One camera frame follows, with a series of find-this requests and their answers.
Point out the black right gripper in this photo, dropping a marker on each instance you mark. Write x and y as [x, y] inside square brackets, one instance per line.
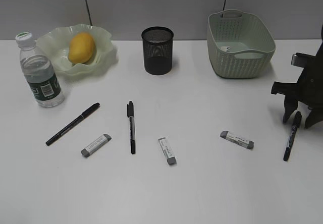
[307, 89]

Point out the black blue marker pen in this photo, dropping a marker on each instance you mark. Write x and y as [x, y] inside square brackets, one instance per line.
[294, 128]

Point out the waste paper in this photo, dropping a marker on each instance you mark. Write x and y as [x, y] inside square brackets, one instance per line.
[227, 49]

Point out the yellow mango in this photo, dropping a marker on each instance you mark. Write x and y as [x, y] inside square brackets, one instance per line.
[81, 48]

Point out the clear water bottle green label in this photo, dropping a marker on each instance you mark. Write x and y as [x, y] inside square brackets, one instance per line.
[38, 72]

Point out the grey white eraser right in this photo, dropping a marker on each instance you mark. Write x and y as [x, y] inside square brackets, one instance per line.
[246, 143]

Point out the grey white eraser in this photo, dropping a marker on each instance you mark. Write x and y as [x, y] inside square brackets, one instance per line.
[246, 143]
[95, 145]
[167, 151]

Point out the pale green woven plastic basket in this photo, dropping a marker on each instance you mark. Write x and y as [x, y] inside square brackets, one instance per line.
[250, 39]

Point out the grey white eraser centre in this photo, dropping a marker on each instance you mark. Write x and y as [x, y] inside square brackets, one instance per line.
[167, 151]

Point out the black mesh pen holder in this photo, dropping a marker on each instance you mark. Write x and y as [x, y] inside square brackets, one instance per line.
[157, 50]

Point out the grey white eraser left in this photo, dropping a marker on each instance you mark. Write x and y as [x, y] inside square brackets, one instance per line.
[95, 145]

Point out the pale green wavy glass plate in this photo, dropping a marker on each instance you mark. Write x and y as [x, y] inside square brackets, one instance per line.
[55, 45]

